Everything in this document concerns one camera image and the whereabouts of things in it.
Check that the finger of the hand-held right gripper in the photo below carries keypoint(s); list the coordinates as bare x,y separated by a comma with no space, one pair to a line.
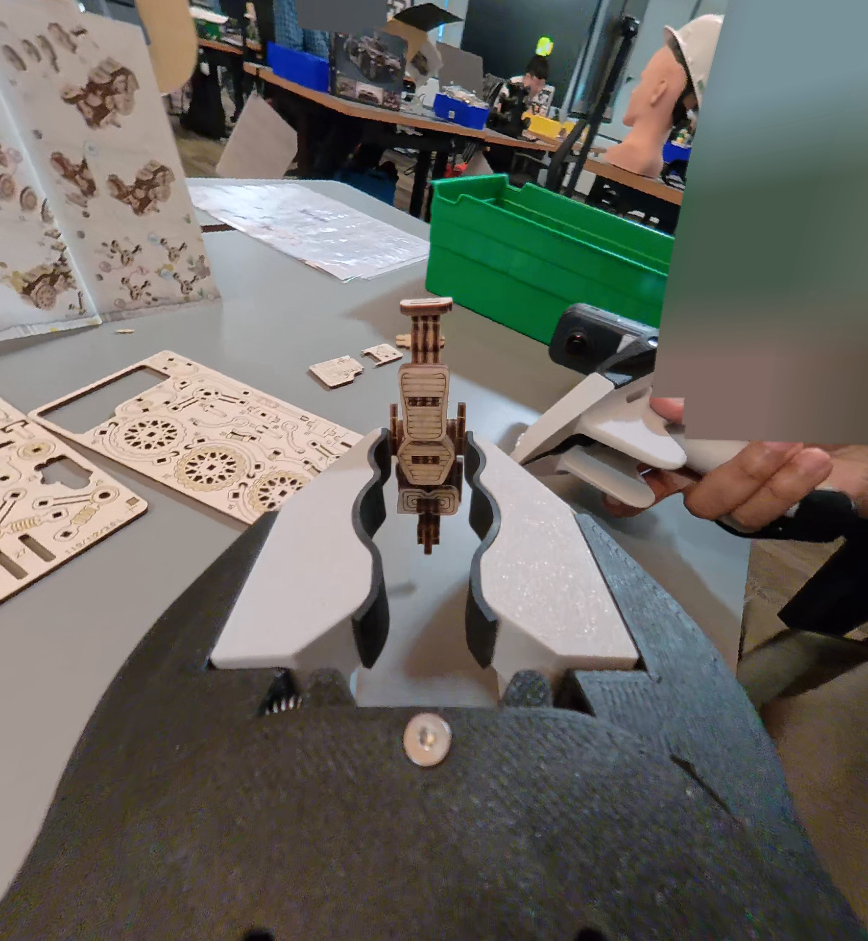
588,412
610,481

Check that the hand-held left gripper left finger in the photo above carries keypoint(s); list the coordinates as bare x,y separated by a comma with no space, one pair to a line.
309,573

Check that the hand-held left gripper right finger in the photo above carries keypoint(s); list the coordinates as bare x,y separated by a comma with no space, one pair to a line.
551,573

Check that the wooden model assembly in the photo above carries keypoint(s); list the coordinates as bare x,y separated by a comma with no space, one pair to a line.
423,441

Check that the grey desk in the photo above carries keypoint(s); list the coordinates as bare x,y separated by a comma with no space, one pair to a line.
74,698

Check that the person's right hand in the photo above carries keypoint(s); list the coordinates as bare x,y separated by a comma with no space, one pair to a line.
757,478

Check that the green plastic bin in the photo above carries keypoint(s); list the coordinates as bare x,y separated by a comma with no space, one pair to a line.
522,257

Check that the small flat wooden part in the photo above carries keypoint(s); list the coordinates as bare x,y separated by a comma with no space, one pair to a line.
382,354
335,373

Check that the wooden parts sheet three wheels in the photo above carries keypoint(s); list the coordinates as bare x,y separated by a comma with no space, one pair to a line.
184,401

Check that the mannequin head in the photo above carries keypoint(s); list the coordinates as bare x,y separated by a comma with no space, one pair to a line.
651,125

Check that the wooden parts sheet with springs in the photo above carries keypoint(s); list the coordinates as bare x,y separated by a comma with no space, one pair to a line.
52,529

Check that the small blue bin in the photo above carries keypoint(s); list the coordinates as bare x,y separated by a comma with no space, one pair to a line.
460,110

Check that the white hard hat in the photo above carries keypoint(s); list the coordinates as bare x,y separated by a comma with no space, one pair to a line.
698,44

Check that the printed paper sheets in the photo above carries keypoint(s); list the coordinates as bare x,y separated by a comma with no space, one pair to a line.
302,228

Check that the black monitor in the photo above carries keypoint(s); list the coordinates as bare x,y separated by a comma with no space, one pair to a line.
522,29

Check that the wooden background table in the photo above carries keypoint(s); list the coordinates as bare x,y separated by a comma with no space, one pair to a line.
375,110

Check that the model kit box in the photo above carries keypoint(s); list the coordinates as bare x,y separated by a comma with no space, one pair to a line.
368,73

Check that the grey board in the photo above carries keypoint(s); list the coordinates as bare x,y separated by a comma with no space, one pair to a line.
257,140

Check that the blue storage bin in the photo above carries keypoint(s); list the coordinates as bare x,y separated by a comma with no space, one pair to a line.
298,66

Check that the assembly instruction booklet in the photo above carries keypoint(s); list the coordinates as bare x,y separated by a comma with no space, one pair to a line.
74,213

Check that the tan cardboard piece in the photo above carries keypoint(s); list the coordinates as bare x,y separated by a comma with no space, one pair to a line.
169,44

